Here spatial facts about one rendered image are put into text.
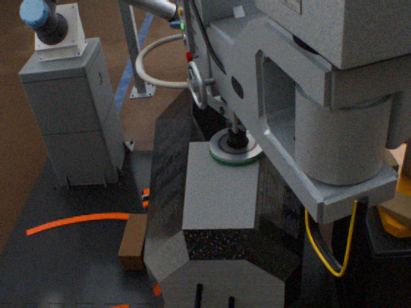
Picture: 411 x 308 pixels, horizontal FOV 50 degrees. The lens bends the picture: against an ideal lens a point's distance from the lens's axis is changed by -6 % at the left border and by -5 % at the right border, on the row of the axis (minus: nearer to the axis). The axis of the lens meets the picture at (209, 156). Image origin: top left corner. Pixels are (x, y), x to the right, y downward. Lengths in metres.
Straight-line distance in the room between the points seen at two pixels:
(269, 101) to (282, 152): 0.13
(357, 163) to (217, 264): 0.68
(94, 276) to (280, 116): 1.63
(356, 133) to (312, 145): 0.09
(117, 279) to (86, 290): 0.17
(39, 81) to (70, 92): 0.18
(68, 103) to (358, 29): 2.21
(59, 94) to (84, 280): 1.04
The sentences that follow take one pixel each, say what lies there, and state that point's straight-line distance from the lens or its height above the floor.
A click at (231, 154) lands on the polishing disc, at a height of 0.85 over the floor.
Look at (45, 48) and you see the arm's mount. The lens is 2.71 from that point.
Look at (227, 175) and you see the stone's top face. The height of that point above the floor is 0.82.
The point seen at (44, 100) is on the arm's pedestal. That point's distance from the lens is 2.74.
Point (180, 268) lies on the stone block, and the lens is 1.48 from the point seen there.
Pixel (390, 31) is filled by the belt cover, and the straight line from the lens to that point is 0.68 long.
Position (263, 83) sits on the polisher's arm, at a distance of 1.06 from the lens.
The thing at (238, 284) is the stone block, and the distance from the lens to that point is 1.53.
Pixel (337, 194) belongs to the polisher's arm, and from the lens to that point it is 0.94.
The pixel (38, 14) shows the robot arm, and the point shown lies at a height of 1.17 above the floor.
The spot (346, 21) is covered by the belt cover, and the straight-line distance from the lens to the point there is 0.63.
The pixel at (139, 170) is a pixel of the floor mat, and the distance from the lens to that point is 3.03.
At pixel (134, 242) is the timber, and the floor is 0.14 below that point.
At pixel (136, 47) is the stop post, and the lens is 3.69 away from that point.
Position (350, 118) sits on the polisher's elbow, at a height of 1.41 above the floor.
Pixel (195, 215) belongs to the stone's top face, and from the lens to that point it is 1.49.
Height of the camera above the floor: 1.88
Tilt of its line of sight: 38 degrees down
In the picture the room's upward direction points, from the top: 7 degrees counter-clockwise
